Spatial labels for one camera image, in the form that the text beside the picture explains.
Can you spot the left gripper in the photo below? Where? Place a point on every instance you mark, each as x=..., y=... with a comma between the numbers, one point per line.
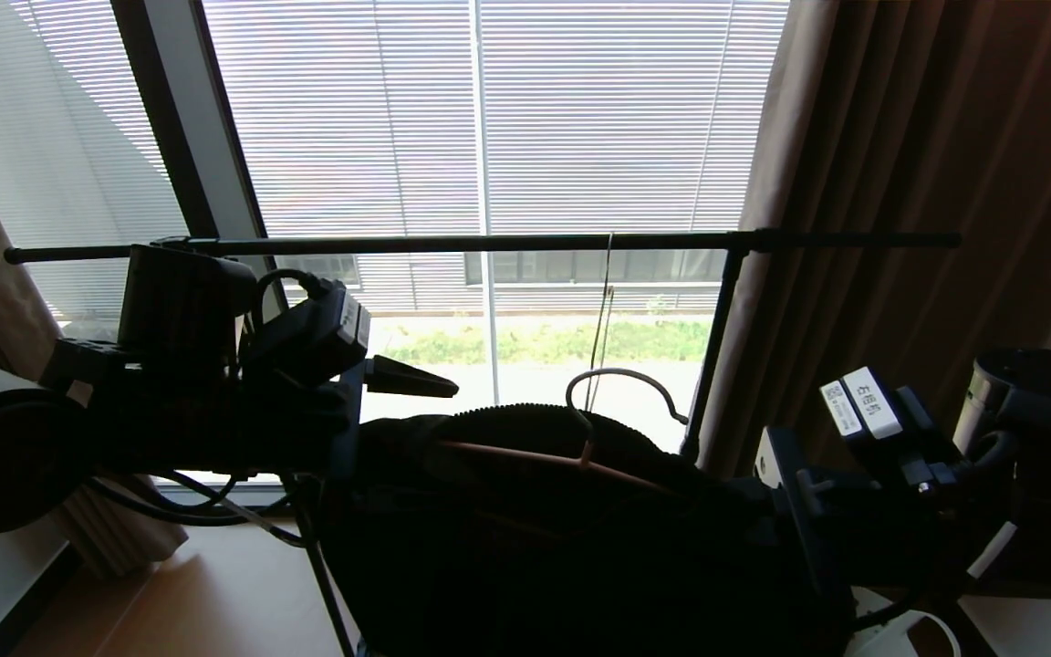
x=306, y=424

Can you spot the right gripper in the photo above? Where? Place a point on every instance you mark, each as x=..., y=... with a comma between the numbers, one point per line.
x=872, y=529

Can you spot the black ribbed garment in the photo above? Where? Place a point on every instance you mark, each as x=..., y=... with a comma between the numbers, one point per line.
x=535, y=566

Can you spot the white laundry basket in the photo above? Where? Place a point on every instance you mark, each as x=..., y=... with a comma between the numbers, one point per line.
x=941, y=630

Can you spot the black clothes rack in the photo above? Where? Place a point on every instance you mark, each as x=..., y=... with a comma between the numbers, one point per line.
x=452, y=244

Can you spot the window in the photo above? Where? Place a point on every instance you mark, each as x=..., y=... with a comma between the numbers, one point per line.
x=580, y=109

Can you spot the brown curtain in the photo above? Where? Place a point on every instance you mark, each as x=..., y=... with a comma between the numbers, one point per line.
x=927, y=137

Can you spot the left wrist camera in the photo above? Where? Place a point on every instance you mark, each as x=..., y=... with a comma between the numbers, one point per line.
x=311, y=333

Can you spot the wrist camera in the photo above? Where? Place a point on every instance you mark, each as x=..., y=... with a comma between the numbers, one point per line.
x=311, y=333
x=863, y=406

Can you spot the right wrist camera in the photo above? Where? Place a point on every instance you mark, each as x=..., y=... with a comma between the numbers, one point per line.
x=863, y=406

